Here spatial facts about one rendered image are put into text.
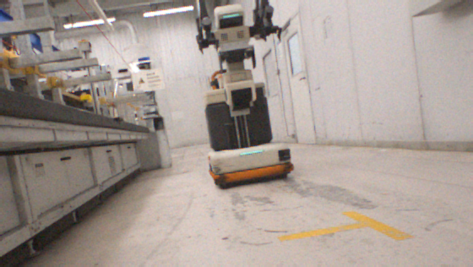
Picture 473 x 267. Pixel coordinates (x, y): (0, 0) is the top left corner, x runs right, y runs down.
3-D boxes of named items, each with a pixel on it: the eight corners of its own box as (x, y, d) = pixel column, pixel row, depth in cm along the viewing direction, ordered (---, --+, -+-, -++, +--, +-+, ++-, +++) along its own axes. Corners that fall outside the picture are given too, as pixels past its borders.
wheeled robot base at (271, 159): (209, 177, 325) (205, 151, 323) (273, 166, 327) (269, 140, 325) (215, 187, 258) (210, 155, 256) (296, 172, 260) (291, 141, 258)
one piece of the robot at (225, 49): (219, 75, 264) (214, 47, 263) (253, 69, 265) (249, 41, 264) (221, 71, 248) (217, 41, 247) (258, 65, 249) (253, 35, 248)
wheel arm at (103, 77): (112, 81, 173) (111, 73, 172) (111, 80, 169) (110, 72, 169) (27, 94, 171) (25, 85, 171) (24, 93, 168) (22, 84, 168)
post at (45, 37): (67, 121, 169) (46, 23, 165) (64, 120, 166) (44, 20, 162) (60, 122, 169) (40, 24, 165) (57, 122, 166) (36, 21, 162)
